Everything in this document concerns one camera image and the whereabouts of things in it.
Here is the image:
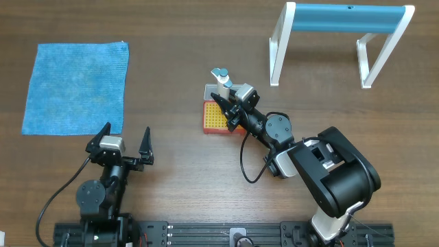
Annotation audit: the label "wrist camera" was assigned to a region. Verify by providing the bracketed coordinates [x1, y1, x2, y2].
[234, 82, 260, 111]
[99, 134, 126, 154]

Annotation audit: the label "white pipette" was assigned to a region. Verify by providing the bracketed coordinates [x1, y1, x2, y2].
[210, 67, 235, 101]

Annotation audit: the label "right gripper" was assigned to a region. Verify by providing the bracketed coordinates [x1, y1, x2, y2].
[209, 88, 260, 133]

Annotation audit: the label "mounting rail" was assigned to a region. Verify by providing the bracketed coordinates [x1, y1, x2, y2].
[53, 220, 395, 247]

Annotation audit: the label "white and blue stand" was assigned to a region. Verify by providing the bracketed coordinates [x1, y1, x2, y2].
[269, 1, 416, 90]

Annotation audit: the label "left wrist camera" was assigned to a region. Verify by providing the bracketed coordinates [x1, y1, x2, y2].
[99, 134, 126, 154]

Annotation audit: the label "blue cloth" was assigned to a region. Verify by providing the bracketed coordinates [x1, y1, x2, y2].
[21, 41, 130, 137]

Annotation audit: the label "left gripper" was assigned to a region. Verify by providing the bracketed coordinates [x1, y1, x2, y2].
[85, 121, 155, 172]

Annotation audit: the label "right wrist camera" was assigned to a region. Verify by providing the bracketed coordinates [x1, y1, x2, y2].
[234, 82, 260, 111]

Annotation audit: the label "red and yellow tip box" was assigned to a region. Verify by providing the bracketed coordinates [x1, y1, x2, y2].
[202, 83, 248, 136]

